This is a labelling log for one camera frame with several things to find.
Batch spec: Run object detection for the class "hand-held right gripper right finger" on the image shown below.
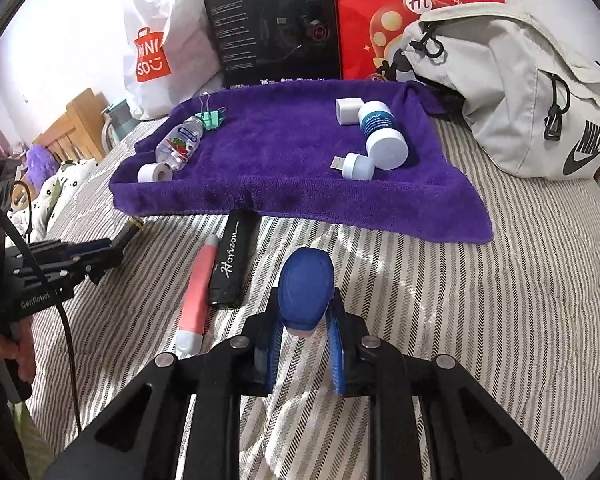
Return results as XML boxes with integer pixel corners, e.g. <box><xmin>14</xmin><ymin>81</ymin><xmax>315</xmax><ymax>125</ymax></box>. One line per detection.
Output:
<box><xmin>325</xmin><ymin>287</ymin><xmax>563</xmax><ymax>480</ymax></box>

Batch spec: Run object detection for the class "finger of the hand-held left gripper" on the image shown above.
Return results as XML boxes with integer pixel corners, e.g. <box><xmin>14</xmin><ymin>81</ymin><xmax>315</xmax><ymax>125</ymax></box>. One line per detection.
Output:
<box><xmin>55</xmin><ymin>230</ymin><xmax>135</xmax><ymax>265</ymax></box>
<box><xmin>55</xmin><ymin>256</ymin><xmax>127</xmax><ymax>288</ymax></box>

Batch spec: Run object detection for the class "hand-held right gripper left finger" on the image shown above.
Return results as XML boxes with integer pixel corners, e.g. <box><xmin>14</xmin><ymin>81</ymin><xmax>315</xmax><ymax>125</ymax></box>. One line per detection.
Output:
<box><xmin>42</xmin><ymin>286</ymin><xmax>288</xmax><ymax>480</ymax></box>

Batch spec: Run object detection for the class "blue oval lotion container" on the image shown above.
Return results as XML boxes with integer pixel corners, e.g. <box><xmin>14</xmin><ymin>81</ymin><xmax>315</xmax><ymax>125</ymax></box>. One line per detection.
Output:
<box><xmin>278</xmin><ymin>247</ymin><xmax>336</xmax><ymax>338</ymax></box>

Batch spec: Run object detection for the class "white tape roll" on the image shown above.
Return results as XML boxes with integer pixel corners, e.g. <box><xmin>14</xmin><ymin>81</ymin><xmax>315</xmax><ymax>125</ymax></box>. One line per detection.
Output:
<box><xmin>137</xmin><ymin>161</ymin><xmax>174</xmax><ymax>184</ymax></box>

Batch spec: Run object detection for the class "clear plastic bottle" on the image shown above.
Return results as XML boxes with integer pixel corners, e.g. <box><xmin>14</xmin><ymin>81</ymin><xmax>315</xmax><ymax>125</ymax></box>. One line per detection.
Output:
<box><xmin>155</xmin><ymin>116</ymin><xmax>204</xmax><ymax>172</ymax></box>

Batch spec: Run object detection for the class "green binder clip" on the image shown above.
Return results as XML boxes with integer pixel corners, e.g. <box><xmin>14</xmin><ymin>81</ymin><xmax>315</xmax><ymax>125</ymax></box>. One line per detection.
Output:
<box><xmin>199</xmin><ymin>92</ymin><xmax>228</xmax><ymax>132</ymax></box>

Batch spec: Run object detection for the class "white round plug-in light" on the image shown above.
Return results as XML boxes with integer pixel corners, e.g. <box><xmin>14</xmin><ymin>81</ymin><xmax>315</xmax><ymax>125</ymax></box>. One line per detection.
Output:
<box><xmin>330</xmin><ymin>152</ymin><xmax>376</xmax><ymax>181</ymax></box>

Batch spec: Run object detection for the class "white teal cylinder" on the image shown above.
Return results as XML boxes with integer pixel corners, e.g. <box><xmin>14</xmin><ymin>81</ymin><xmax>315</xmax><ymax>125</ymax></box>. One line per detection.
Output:
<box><xmin>357</xmin><ymin>101</ymin><xmax>411</xmax><ymax>170</ymax></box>

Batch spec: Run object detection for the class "white charger adapter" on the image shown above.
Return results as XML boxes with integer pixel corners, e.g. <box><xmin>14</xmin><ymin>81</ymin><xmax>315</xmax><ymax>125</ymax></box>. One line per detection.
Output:
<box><xmin>335</xmin><ymin>98</ymin><xmax>365</xmax><ymax>126</ymax></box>

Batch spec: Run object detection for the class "person's left hand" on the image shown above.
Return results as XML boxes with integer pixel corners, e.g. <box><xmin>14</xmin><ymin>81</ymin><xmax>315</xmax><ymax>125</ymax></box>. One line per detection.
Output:
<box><xmin>0</xmin><ymin>317</ymin><xmax>37</xmax><ymax>386</ymax></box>

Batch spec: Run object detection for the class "white floral pillow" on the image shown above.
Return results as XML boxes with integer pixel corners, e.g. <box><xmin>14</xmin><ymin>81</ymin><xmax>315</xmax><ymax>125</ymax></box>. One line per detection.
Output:
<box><xmin>5</xmin><ymin>160</ymin><xmax>98</xmax><ymax>241</ymax></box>

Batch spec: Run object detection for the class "pink tube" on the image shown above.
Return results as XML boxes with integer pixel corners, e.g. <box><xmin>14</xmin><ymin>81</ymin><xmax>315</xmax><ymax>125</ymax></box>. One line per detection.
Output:
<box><xmin>176</xmin><ymin>234</ymin><xmax>222</xmax><ymax>359</ymax></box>

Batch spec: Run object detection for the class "black case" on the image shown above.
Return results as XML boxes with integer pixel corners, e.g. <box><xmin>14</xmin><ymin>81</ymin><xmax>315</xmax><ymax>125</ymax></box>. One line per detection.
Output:
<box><xmin>208</xmin><ymin>210</ymin><xmax>261</xmax><ymax>309</ymax></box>

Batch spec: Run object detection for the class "striped quilt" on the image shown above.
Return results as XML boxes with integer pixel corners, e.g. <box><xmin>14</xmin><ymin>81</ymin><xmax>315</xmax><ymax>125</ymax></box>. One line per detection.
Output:
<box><xmin>25</xmin><ymin>110</ymin><xmax>600</xmax><ymax>480</ymax></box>

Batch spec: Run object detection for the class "purple plush pillow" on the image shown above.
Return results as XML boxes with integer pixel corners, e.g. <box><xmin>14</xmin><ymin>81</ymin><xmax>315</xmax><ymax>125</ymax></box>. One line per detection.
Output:
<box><xmin>26</xmin><ymin>144</ymin><xmax>63</xmax><ymax>173</ymax></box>

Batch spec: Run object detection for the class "wooden headboard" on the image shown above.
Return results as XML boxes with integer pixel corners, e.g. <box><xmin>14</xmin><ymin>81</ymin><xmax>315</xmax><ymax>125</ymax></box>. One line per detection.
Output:
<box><xmin>32</xmin><ymin>87</ymin><xmax>111</xmax><ymax>163</ymax></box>

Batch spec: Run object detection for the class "purple towel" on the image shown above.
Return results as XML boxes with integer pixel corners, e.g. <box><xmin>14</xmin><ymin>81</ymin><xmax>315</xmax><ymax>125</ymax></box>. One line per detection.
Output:
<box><xmin>108</xmin><ymin>80</ymin><xmax>496</xmax><ymax>245</ymax></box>

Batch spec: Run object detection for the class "white plastic shopping bag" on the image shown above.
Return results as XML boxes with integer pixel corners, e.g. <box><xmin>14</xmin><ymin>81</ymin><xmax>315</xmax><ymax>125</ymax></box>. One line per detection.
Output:
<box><xmin>121</xmin><ymin>0</ymin><xmax>226</xmax><ymax>122</ymax></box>

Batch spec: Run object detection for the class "black headphone box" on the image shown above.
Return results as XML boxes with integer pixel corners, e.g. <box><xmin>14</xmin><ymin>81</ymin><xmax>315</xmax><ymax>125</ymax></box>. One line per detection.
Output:
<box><xmin>200</xmin><ymin>0</ymin><xmax>343</xmax><ymax>87</ymax></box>

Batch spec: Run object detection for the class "grey backpack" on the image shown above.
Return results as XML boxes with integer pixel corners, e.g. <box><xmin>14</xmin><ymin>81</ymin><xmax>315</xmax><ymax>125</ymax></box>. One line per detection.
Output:
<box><xmin>395</xmin><ymin>7</ymin><xmax>600</xmax><ymax>181</ymax></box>

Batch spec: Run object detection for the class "red paper bag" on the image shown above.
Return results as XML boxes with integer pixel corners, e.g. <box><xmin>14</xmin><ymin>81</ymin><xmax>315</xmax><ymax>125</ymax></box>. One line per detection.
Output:
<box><xmin>330</xmin><ymin>0</ymin><xmax>506</xmax><ymax>83</ymax></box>

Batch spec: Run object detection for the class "black cable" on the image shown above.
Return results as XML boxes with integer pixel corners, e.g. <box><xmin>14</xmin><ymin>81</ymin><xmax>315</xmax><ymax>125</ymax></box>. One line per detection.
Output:
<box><xmin>0</xmin><ymin>175</ymin><xmax>83</xmax><ymax>433</ymax></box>

